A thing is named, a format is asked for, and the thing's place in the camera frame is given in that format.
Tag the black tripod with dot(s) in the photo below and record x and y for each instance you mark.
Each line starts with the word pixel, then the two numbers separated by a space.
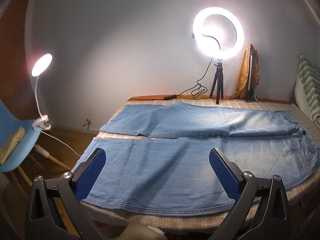
pixel 218 80

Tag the green leaf pattern pillow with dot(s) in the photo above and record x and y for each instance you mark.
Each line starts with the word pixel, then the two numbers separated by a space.
pixel 308 85

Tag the yellow cloth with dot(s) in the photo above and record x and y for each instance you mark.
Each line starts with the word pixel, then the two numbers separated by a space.
pixel 10 142

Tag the beige checkered blanket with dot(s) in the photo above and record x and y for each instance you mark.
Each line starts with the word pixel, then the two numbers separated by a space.
pixel 237 105

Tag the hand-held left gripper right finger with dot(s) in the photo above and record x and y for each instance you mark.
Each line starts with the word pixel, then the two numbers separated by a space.
pixel 223 172

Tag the dark folded board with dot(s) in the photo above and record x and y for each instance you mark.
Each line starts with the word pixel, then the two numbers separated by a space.
pixel 253 91

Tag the blue plastic chair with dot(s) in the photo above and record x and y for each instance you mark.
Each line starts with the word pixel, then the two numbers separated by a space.
pixel 15 120

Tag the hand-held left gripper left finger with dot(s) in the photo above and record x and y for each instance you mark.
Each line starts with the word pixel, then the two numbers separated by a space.
pixel 91 172

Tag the orange patterned scarf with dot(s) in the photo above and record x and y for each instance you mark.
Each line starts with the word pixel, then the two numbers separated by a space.
pixel 246 75

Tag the blue denim pants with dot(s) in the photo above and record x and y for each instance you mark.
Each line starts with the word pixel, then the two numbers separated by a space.
pixel 162 170

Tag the small wall fitting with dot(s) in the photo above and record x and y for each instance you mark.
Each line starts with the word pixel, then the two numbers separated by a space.
pixel 87 124

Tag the white clip lamp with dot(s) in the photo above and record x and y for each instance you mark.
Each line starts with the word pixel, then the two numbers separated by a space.
pixel 42 63

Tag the wooden bed frame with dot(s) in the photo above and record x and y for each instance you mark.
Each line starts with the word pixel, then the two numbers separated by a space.
pixel 150 97

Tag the brown wooden door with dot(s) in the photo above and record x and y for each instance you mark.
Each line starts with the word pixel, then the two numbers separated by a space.
pixel 12 55

